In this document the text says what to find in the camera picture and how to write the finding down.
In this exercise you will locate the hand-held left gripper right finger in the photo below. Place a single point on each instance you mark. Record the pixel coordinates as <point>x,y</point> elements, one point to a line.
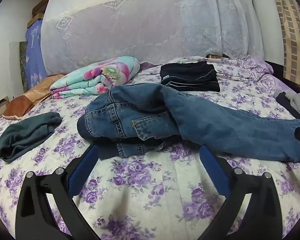
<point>212,163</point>

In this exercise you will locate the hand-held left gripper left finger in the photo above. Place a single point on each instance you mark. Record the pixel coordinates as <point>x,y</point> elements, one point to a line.
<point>84,163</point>

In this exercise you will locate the blue denim jeans pants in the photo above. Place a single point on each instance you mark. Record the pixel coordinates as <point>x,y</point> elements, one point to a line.
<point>145,115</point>

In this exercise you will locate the grey clothing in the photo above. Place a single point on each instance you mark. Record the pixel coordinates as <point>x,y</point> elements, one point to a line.
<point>296,102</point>

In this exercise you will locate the dark teal garment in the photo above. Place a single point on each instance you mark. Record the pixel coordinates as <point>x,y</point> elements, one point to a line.
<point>27,135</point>

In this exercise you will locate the purple floral bedsheet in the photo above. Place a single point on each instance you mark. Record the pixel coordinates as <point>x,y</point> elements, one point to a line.
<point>150,187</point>

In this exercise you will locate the folded teal pink floral blanket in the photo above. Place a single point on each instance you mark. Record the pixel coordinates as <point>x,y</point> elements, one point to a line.
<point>100,78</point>

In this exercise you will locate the orange pillow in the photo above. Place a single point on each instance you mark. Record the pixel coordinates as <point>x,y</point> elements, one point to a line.
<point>27,97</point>

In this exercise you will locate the folded black garment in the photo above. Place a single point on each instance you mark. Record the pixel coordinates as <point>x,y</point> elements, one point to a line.
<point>190,76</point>

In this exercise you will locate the beige checked curtain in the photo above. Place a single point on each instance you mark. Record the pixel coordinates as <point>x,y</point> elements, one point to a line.
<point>293,30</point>

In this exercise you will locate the framed picture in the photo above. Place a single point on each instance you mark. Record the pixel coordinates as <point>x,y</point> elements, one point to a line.
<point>23,65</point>

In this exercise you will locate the blue wrapped mattress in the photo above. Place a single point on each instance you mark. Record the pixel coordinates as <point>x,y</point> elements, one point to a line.
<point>35,57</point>

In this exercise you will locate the white lace cover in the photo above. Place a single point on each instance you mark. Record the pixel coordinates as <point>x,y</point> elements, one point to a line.
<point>145,22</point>

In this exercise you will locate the cardboard box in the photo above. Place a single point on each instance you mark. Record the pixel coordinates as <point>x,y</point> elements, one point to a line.
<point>38,11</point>

